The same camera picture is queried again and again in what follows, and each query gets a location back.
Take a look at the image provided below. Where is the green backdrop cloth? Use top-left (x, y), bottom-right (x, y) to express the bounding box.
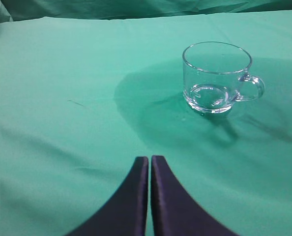
top-left (0, 0), bottom-right (292, 23)

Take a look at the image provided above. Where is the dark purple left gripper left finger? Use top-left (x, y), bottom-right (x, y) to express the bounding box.
top-left (68, 156), bottom-right (148, 236)

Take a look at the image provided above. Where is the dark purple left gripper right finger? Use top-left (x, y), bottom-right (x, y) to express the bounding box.
top-left (151, 155), bottom-right (236, 236)

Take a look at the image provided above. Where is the clear glass mug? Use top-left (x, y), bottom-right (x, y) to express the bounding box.
top-left (182, 41), bottom-right (265, 114)

